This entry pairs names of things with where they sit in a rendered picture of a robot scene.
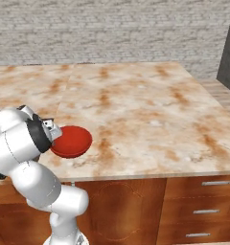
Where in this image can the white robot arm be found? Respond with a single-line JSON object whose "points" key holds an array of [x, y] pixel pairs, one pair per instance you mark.
{"points": [[21, 150]]}

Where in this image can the red bowl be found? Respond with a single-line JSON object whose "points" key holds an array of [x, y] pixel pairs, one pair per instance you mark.
{"points": [[73, 142]]}

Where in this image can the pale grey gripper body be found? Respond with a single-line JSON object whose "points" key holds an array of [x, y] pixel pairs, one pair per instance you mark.
{"points": [[55, 131]]}

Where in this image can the brown wooden drawer front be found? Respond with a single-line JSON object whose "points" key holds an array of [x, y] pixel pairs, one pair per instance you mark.
{"points": [[187, 189], [180, 211], [174, 234]]}

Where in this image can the brown wooden cupboard door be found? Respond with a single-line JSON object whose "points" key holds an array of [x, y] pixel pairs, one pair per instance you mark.
{"points": [[11, 220], [126, 210]]}

